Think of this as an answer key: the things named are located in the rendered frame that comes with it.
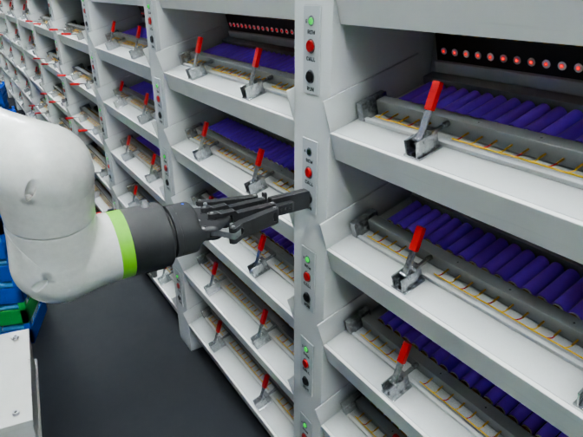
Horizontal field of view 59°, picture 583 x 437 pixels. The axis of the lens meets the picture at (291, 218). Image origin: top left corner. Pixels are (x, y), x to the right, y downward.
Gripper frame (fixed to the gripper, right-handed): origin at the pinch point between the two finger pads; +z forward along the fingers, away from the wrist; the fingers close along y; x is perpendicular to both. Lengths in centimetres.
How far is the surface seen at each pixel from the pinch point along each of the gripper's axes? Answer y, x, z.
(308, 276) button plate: 0.6, -14.5, 3.6
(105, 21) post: -135, 20, 9
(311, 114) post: 0.0, 13.7, 4.0
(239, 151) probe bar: -37.7, -2.9, 10.7
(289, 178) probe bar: -16.6, -3.0, 10.6
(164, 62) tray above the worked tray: -65, 14, 5
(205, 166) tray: -44.0, -7.3, 4.6
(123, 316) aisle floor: -96, -76, -9
